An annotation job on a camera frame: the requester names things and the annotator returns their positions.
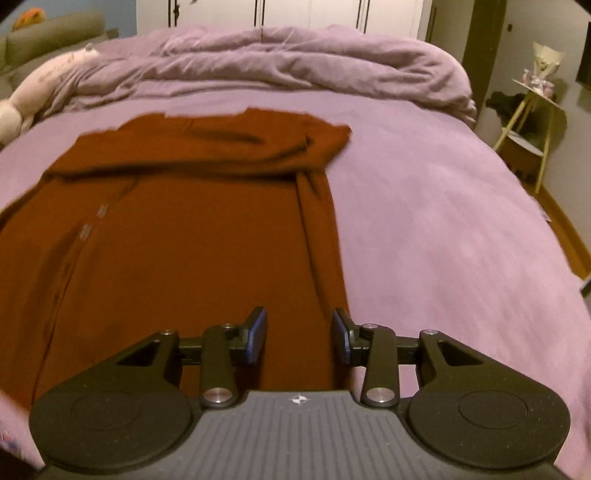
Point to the grey green sofa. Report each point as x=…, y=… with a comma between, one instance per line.
x=51, y=41

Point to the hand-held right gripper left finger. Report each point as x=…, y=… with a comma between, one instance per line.
x=259, y=339

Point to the dark cloth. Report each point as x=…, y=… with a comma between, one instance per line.
x=505, y=104

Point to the wrapped flower bouquet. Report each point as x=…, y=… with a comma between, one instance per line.
x=547, y=57

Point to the side table with yellow legs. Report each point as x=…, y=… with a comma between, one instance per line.
x=531, y=124

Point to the white wardrobe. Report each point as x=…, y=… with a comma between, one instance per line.
x=300, y=14

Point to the white pink plush toy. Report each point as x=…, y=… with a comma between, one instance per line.
x=32, y=87

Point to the rust brown cardigan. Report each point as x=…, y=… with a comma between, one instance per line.
x=184, y=230

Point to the purple duvet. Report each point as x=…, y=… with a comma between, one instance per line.
x=323, y=60

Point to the dark door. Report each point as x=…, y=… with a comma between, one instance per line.
x=482, y=46

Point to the orange plush toy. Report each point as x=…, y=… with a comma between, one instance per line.
x=30, y=19

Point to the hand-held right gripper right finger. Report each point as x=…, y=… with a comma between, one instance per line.
x=340, y=339

